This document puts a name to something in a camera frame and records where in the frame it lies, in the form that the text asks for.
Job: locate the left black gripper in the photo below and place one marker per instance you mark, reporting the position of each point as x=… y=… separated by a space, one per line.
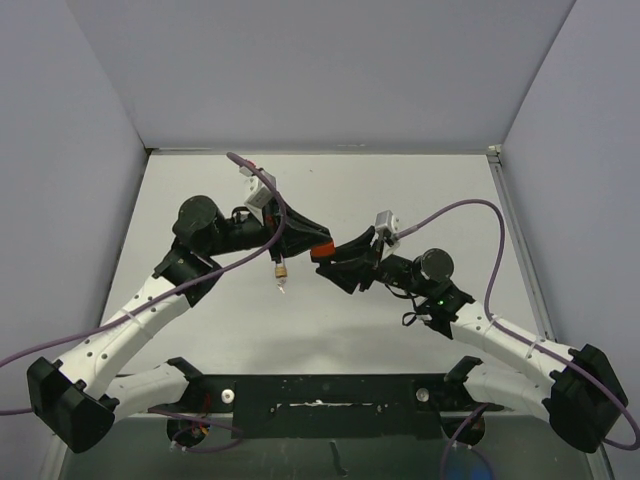
x=296 y=225

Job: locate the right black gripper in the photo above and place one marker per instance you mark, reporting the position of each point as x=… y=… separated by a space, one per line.
x=352 y=272

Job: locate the orange black padlock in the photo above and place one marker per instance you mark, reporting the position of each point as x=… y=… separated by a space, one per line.
x=322 y=252

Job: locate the brass padlock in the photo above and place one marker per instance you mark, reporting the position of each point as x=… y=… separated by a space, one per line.
x=280 y=271

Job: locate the small keys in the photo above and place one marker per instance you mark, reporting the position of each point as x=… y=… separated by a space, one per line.
x=281 y=285

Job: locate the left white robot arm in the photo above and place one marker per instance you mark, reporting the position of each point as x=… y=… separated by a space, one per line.
x=75 y=395

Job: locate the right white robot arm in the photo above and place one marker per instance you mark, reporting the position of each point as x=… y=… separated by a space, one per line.
x=575 y=390

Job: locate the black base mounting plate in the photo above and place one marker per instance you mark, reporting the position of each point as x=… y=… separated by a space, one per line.
x=332 y=406

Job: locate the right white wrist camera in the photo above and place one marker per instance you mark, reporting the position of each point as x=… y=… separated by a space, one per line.
x=386 y=227

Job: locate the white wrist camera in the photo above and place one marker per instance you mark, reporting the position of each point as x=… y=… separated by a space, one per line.
x=386 y=227
x=257 y=194

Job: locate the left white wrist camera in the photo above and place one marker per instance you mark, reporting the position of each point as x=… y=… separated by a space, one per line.
x=257 y=194

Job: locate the aluminium frame rail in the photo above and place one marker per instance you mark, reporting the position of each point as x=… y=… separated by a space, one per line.
x=531 y=283

